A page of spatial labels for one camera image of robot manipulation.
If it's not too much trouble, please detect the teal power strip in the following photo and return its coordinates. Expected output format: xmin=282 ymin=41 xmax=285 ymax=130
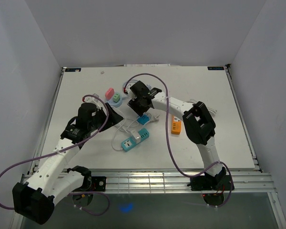
xmin=121 ymin=128 xmax=150 ymax=152

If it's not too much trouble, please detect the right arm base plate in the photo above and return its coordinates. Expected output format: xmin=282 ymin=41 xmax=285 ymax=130
xmin=187 ymin=168 xmax=235 ymax=191

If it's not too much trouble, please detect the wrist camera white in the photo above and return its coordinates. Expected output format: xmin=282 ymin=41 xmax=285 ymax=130
xmin=87 ymin=94 xmax=103 ymax=109
xmin=124 ymin=82 xmax=136 ymax=99

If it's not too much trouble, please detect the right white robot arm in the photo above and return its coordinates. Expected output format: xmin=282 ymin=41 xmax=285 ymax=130
xmin=123 ymin=81 xmax=229 ymax=189

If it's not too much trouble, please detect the white cable with plug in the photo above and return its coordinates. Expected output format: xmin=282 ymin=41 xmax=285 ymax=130
xmin=111 ymin=113 xmax=162 ymax=151

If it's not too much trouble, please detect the green plug adapter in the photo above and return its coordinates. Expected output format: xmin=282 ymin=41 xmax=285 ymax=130
xmin=112 ymin=93 xmax=121 ymax=103

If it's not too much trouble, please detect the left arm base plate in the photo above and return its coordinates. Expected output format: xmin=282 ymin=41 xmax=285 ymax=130
xmin=87 ymin=176 xmax=107 ymax=192

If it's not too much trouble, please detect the aluminium frame rail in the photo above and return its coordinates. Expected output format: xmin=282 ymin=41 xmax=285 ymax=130
xmin=92 ymin=171 xmax=276 ymax=194

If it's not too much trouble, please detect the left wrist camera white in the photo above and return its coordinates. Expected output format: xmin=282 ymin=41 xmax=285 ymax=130
xmin=87 ymin=94 xmax=103 ymax=109

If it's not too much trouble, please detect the right blue corner label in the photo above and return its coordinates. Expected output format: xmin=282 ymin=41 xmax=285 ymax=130
xmin=207 ymin=66 xmax=225 ymax=71

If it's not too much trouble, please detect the orange power strip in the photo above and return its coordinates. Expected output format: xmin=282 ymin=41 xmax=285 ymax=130
xmin=171 ymin=115 xmax=182 ymax=135

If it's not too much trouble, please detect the white cable of orange strip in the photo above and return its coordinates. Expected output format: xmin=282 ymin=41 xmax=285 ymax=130
xmin=190 ymin=99 xmax=217 ymax=117

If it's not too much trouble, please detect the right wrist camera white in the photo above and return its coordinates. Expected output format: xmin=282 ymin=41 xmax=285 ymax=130
xmin=124 ymin=82 xmax=136 ymax=99

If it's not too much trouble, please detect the left blue corner label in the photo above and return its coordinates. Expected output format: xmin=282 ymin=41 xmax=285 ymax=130
xmin=65 ymin=68 xmax=81 ymax=72

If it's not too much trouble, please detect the round light blue power strip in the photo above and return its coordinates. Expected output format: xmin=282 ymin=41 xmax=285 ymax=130
xmin=107 ymin=99 xmax=123 ymax=108

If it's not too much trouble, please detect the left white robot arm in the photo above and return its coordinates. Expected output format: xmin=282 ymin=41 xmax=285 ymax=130
xmin=12 ymin=103 xmax=123 ymax=225

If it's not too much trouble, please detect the small blue square socket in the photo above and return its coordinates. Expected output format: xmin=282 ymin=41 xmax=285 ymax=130
xmin=137 ymin=114 xmax=150 ymax=125

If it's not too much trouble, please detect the white silver plug adapter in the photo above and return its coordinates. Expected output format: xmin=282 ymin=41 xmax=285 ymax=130
xmin=131 ymin=130 xmax=142 ymax=144

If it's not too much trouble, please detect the pink plug adapter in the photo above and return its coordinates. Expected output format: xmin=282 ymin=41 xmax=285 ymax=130
xmin=105 ymin=88 xmax=115 ymax=100

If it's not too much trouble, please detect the blue corner label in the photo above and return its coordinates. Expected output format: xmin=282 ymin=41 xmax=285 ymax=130
xmin=65 ymin=68 xmax=81 ymax=72
xmin=207 ymin=66 xmax=225 ymax=71

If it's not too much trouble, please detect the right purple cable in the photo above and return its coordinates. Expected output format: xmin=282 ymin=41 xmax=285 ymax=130
xmin=123 ymin=73 xmax=234 ymax=208

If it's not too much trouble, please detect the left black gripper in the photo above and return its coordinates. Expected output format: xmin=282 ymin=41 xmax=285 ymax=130
xmin=88 ymin=103 xmax=123 ymax=132

